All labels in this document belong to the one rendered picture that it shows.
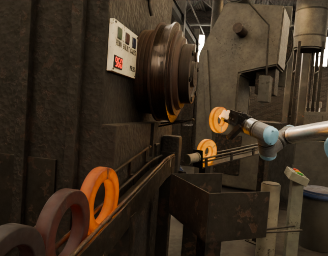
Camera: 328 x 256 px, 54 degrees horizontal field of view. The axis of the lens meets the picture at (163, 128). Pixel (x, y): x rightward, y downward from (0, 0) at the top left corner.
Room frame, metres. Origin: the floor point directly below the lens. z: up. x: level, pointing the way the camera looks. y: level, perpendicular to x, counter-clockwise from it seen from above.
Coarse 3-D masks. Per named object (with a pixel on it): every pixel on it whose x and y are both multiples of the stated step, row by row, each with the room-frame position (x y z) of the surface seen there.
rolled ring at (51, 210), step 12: (60, 192) 0.67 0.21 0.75; (72, 192) 0.68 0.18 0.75; (48, 204) 0.64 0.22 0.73; (60, 204) 0.64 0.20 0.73; (72, 204) 0.69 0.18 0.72; (84, 204) 0.74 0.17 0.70; (48, 216) 0.62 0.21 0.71; (60, 216) 0.64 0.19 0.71; (72, 216) 0.75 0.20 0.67; (84, 216) 0.75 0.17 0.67; (36, 228) 0.61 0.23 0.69; (48, 228) 0.61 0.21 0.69; (72, 228) 0.75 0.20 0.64; (84, 228) 0.75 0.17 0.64; (48, 240) 0.60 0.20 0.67; (72, 240) 0.74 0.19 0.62; (48, 252) 0.61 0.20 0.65
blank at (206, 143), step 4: (204, 140) 1.94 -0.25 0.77; (208, 140) 1.94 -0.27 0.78; (212, 140) 1.97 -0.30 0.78; (200, 144) 1.92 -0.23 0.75; (204, 144) 1.92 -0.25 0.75; (208, 144) 1.95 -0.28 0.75; (212, 144) 1.97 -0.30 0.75; (200, 148) 1.91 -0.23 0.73; (204, 148) 1.92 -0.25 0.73; (208, 148) 1.99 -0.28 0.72; (212, 148) 1.97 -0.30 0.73; (216, 148) 2.00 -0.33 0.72; (204, 152) 1.93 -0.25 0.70; (208, 152) 1.99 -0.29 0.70; (212, 152) 1.97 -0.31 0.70; (216, 152) 2.00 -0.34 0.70; (204, 156) 1.93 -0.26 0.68; (204, 160) 1.93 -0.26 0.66; (208, 164) 1.96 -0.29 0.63
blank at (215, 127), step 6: (216, 108) 1.88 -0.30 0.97; (222, 108) 1.90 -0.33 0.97; (210, 114) 1.87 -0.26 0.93; (216, 114) 1.87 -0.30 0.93; (210, 120) 1.86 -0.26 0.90; (216, 120) 1.87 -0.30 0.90; (210, 126) 1.88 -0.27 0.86; (216, 126) 1.87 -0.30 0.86; (222, 126) 1.91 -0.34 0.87; (216, 132) 1.90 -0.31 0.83; (222, 132) 1.91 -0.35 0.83
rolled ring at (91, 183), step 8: (96, 168) 0.86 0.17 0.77; (104, 168) 0.86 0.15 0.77; (88, 176) 0.82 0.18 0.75; (96, 176) 0.82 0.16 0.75; (104, 176) 0.85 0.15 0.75; (112, 176) 0.90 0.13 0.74; (88, 184) 0.80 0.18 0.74; (96, 184) 0.81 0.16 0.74; (104, 184) 0.92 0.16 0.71; (112, 184) 0.91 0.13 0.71; (88, 192) 0.79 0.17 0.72; (96, 192) 0.81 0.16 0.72; (112, 192) 0.92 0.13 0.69; (88, 200) 0.78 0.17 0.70; (104, 200) 0.93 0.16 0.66; (112, 200) 0.92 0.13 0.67; (104, 208) 0.92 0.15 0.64; (112, 208) 0.91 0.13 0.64; (104, 216) 0.89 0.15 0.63; (96, 224) 0.82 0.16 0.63; (88, 232) 0.80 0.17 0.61
